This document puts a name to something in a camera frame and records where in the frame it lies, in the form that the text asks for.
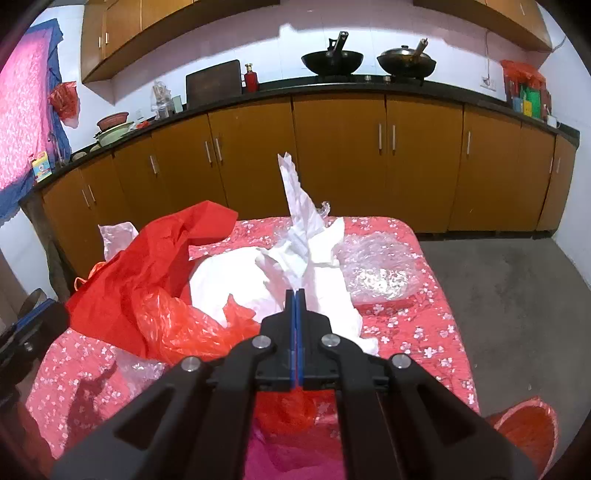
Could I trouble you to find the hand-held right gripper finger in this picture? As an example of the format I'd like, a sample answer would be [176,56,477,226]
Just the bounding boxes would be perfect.
[298,289,539,480]
[51,289,298,480]

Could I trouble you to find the clear bubble wrap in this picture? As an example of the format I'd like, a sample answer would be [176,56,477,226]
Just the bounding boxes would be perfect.
[333,230,424,306]

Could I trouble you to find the orange plastic bag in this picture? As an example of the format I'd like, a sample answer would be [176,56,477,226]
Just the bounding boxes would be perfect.
[74,262,324,437]

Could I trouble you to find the red plastic bin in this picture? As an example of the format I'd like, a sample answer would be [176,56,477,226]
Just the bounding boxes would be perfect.
[485,397,560,470]

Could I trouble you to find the red paper sheet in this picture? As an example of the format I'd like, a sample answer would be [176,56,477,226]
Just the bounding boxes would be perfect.
[66,200,239,361]

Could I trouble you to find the red floral blanket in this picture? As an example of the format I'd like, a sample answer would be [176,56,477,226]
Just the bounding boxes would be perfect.
[25,215,481,480]

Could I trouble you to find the white plastic bag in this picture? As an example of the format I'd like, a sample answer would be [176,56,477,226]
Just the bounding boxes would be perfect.
[98,222,140,262]

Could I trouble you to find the wooden base cabinets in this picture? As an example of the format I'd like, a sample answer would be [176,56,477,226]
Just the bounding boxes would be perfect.
[34,90,578,278]

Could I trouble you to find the colourful small box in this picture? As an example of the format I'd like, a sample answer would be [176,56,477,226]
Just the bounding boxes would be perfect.
[30,151,53,179]

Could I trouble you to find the white green basin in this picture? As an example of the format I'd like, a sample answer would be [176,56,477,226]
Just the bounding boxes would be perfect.
[94,122,135,148]

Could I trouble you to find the red-brown basin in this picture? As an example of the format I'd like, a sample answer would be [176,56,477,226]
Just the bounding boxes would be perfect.
[96,111,130,133]

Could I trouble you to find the black countertop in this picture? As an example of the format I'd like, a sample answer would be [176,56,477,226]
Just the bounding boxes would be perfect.
[32,76,581,185]

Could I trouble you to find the pink cloth with blue border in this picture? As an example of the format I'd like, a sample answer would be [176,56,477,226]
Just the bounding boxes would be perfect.
[0,18,73,223]

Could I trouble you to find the dark cutting board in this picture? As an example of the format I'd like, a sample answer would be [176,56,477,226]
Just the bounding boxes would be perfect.
[185,60,243,110]

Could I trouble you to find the gas stove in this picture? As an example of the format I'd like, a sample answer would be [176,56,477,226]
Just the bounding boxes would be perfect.
[318,71,426,86]

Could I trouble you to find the clear bag with jars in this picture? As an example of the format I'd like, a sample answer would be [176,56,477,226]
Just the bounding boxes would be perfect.
[151,80,184,121]

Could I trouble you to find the black wok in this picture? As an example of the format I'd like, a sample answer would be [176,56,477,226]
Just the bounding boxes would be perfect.
[301,31,365,76]

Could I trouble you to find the wok with lid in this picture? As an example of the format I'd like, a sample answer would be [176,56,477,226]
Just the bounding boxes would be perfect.
[376,39,437,80]

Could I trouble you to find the green package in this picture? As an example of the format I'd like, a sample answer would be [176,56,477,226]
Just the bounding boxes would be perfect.
[519,85,542,117]

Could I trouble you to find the red plastic bag of goods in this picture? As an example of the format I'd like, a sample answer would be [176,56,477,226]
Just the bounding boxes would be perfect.
[501,59,547,94]

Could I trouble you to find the red plastic bag on wall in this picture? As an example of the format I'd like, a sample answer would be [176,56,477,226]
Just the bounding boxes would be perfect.
[48,82,79,128]

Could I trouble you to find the wooden wall cabinet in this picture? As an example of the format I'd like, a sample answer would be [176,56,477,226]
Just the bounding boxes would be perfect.
[413,0,553,52]
[81,0,282,84]

